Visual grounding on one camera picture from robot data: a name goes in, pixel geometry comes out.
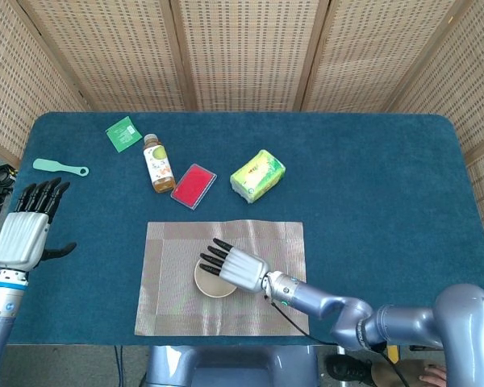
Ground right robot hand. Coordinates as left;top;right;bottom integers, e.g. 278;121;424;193
198;237;272;293

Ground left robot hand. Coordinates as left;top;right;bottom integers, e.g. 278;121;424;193
0;177;77;273

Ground blue grey robot torso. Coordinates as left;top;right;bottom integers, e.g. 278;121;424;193
139;345;322;387

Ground juice bottle with white label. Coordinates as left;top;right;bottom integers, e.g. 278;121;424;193
143;134;177;193

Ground yellow green tissue pack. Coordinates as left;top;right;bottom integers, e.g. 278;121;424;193
229;149;287;204

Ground woven bamboo folding screen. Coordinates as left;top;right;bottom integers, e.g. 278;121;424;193
0;0;484;267

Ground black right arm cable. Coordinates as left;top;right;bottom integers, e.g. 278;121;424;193
264;293;408;387

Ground green paper packet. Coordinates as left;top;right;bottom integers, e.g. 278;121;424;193
105;115;144;154

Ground small white bowl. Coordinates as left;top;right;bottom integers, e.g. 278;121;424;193
194;257;239;299

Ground mint green plastic spatula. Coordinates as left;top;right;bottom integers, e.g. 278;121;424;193
32;158;90;177

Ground black shoe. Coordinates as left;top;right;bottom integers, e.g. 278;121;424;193
325;354;374;387

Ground red pad in clear case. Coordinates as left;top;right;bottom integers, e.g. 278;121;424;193
170;162;218;211

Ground beige woven placemat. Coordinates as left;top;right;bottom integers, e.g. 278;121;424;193
134;219;310;336

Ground dark blue tablecloth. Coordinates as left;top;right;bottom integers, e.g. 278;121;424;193
6;111;484;347

